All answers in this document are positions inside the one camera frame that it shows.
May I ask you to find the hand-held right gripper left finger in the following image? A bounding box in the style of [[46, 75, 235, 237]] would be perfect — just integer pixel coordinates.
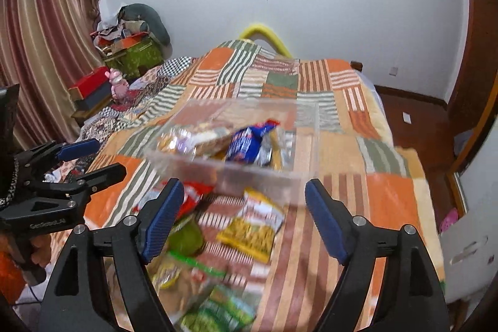
[[37, 178, 185, 332]]

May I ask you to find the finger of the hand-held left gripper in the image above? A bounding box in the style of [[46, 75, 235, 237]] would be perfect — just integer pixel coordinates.
[[17, 138, 101, 178], [26, 163, 128, 201]]

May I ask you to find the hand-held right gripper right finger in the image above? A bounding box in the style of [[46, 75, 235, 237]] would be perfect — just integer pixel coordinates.
[[304, 178, 448, 332]]

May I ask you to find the yellow snack packet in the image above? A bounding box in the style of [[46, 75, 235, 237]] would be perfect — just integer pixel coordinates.
[[216, 187, 286, 264]]

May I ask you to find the clear plastic container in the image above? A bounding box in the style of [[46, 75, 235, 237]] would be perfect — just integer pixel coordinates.
[[145, 99, 322, 206]]

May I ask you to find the clear bread packet orange label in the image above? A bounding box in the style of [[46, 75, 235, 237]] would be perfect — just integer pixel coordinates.
[[157, 126, 195, 156]]

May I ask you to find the brown cake packet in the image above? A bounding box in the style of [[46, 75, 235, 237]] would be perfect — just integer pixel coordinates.
[[192, 124, 240, 159]]

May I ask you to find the blue white snack packet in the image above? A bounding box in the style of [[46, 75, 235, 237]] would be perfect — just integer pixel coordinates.
[[225, 119, 281, 165]]

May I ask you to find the round green snack packet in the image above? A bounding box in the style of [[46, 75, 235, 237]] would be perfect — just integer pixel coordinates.
[[167, 215, 207, 259]]

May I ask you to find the red snack packet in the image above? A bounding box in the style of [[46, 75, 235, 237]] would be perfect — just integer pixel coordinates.
[[132, 180, 214, 220]]

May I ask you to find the dark box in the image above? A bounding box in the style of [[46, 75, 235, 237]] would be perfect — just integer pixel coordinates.
[[72, 83, 115, 111]]

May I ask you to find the orange green patchwork blanket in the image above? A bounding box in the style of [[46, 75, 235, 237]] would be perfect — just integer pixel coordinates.
[[50, 38, 444, 332]]

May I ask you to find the clear packet with green edge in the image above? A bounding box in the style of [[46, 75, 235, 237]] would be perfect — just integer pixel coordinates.
[[150, 250, 226, 317]]

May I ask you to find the checkered patterned quilt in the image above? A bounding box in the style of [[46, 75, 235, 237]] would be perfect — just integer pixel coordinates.
[[43, 58, 195, 185]]

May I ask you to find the red box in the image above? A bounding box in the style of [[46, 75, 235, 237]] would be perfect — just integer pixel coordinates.
[[69, 68, 113, 99]]

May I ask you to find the pink toy figure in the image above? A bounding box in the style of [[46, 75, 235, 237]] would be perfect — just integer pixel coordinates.
[[105, 68, 129, 101]]

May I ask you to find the green box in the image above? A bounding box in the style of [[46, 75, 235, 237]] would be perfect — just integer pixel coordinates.
[[104, 36, 164, 80]]

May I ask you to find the pile of clutter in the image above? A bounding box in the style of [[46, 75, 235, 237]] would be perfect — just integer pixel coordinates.
[[91, 19, 150, 56]]

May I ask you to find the pink slipper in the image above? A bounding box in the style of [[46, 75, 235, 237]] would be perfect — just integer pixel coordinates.
[[439, 209, 460, 231]]

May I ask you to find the striped brown curtain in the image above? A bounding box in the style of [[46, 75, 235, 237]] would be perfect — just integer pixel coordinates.
[[0, 0, 105, 146]]

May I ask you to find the white board with slots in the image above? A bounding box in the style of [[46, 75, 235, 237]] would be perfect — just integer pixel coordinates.
[[439, 227, 491, 303]]

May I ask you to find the grey cloth bundle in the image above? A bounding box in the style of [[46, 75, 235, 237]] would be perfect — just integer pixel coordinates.
[[118, 4, 172, 47]]

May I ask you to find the wooden wardrobe with white doors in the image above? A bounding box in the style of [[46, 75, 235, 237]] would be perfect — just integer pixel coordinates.
[[445, 91, 498, 224]]

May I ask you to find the brown wooden door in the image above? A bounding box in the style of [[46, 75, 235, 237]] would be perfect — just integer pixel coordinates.
[[447, 0, 487, 123]]

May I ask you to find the yellow bed rail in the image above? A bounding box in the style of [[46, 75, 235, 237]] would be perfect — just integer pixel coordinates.
[[239, 23, 292, 58]]

